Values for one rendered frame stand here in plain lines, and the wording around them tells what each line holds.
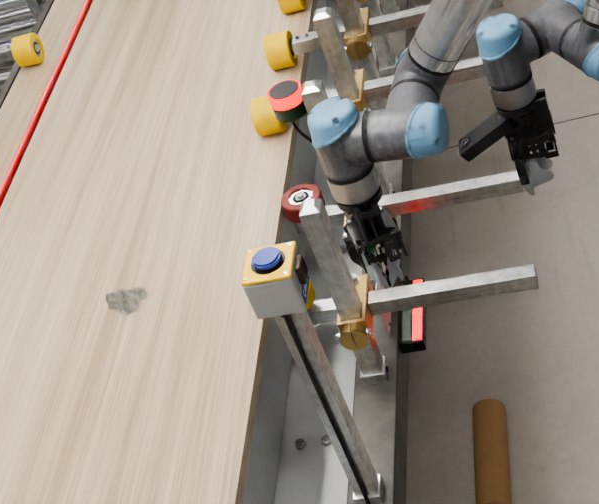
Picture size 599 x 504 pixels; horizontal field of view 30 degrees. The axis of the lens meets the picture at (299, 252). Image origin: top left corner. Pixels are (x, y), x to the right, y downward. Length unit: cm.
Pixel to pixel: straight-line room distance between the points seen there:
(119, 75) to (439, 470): 123
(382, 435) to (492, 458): 75
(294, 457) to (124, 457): 38
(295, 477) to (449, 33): 85
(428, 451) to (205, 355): 103
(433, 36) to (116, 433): 80
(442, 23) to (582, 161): 192
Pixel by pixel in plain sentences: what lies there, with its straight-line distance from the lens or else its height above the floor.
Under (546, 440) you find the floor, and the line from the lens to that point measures 276.
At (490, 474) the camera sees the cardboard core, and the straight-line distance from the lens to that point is 262.
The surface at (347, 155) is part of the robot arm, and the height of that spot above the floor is 123.
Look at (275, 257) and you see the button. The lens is 148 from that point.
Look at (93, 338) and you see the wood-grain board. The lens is 204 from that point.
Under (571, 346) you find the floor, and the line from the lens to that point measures 294.
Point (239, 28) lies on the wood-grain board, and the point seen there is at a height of 90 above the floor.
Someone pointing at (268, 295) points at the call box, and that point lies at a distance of 149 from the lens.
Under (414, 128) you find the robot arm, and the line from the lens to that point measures 157.
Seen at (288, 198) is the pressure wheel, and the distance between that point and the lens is 213.
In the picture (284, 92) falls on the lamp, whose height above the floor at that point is 117.
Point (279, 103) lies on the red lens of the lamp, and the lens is 192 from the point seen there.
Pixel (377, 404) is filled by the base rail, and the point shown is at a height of 70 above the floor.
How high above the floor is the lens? 214
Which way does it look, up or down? 38 degrees down
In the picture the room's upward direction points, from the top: 22 degrees counter-clockwise
